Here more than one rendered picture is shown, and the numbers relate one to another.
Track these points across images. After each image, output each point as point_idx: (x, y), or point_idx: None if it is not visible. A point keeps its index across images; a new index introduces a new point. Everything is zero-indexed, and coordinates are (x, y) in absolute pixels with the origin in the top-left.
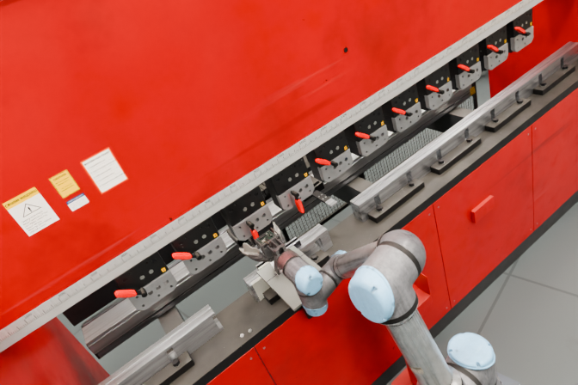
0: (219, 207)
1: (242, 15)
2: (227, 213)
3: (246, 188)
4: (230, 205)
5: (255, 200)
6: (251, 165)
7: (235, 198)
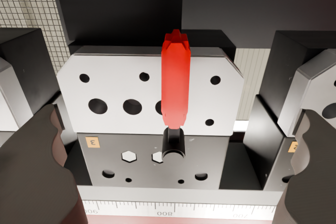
0: (224, 194)
1: None
2: (216, 176)
3: (131, 194)
4: (194, 186)
5: (114, 160)
6: (100, 222)
7: (173, 190)
